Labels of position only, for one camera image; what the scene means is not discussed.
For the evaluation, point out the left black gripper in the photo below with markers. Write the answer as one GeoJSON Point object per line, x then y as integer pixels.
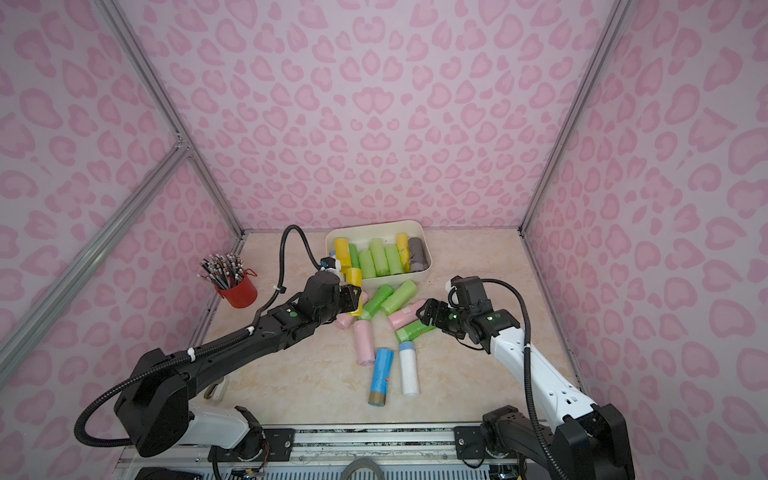
{"type": "Point", "coordinates": [351, 297]}

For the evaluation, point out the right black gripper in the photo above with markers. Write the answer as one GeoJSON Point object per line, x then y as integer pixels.
{"type": "Point", "coordinates": [453, 298]}

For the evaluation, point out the pink roll with label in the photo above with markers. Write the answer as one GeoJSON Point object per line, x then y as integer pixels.
{"type": "Point", "coordinates": [406, 315]}

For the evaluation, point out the grey roll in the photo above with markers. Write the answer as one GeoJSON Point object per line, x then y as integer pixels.
{"type": "Point", "coordinates": [418, 261]}

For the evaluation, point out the light green roll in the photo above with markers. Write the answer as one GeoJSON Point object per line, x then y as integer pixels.
{"type": "Point", "coordinates": [399, 298]}
{"type": "Point", "coordinates": [379, 257]}

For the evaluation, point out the white roll blue cap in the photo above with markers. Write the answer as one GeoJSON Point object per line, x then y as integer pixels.
{"type": "Point", "coordinates": [408, 369]}

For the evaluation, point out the yellow roll with label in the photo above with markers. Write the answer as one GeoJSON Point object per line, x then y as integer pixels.
{"type": "Point", "coordinates": [402, 244]}

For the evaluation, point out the dark green roll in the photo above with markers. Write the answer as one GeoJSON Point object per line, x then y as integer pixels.
{"type": "Point", "coordinates": [354, 256]}

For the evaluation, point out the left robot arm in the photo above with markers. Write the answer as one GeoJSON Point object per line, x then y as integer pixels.
{"type": "Point", "coordinates": [152, 404]}

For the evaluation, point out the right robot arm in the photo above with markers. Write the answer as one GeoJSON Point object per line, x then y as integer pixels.
{"type": "Point", "coordinates": [552, 408]}

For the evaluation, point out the white plastic storage box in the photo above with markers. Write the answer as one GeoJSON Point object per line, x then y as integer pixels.
{"type": "Point", "coordinates": [387, 232]}

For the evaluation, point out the red pen holder cup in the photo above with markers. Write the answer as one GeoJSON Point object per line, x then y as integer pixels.
{"type": "Point", "coordinates": [243, 293]}

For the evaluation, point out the bundle of pens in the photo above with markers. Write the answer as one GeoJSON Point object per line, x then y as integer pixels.
{"type": "Point", "coordinates": [224, 271]}

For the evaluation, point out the small white stapler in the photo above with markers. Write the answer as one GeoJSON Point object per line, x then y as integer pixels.
{"type": "Point", "coordinates": [216, 391]}

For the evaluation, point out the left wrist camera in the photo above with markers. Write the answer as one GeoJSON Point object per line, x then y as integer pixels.
{"type": "Point", "coordinates": [329, 263]}

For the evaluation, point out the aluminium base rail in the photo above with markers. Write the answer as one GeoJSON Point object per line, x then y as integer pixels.
{"type": "Point", "coordinates": [327, 451]}

